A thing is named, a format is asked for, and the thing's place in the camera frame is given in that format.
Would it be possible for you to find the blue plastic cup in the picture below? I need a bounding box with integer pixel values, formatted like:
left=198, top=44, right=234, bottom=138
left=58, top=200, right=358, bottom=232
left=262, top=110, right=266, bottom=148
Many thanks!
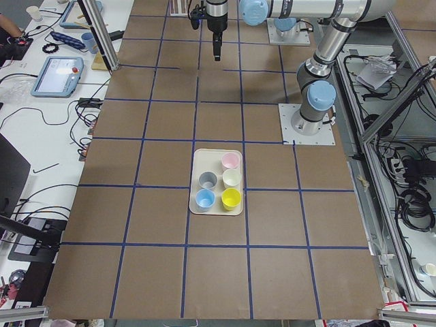
left=195, top=189, right=215, bottom=212

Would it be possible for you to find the pale green plastic cup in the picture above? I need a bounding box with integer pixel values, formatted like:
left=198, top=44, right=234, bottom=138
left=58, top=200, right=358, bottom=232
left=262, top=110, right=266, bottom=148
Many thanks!
left=222, top=169, right=242, bottom=189

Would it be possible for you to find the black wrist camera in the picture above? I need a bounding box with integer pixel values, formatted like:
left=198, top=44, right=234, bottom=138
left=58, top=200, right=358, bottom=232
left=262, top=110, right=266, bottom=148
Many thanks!
left=190, top=3, right=206, bottom=30

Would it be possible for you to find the grey plastic cup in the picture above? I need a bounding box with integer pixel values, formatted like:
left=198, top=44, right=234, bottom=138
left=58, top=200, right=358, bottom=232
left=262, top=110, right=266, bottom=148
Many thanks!
left=198, top=171, right=218, bottom=189

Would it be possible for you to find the cream plastic tray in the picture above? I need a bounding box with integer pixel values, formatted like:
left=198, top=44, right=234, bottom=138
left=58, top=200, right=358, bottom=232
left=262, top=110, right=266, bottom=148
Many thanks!
left=189, top=149, right=243, bottom=216

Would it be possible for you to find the yellow plastic cup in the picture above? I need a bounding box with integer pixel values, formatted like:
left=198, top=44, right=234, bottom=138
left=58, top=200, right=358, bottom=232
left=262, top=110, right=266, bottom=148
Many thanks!
left=221, top=188, right=242, bottom=211

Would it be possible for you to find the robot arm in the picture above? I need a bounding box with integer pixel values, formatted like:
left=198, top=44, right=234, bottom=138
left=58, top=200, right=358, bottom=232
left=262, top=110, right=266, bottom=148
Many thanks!
left=238, top=0, right=395, bottom=136

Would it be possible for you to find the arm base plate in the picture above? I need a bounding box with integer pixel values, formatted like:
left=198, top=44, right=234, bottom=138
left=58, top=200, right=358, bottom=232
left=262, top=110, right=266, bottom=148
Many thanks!
left=267, top=18, right=311, bottom=46
left=278, top=104, right=336, bottom=146

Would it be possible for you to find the pink plastic cup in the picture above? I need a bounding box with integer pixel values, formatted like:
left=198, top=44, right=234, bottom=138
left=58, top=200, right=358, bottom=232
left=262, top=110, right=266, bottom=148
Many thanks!
left=221, top=152, right=240, bottom=170

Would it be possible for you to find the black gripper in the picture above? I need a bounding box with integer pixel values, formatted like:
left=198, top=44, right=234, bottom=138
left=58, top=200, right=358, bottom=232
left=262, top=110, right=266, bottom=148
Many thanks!
left=206, top=0, right=228, bottom=61

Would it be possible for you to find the blue mug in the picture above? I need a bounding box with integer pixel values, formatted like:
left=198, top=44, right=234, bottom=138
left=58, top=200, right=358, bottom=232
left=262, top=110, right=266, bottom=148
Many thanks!
left=81, top=32, right=98, bottom=54

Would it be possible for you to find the black monitor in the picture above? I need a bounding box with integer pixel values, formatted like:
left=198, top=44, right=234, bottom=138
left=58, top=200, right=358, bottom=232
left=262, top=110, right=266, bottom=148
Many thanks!
left=0, top=134, right=31, bottom=217

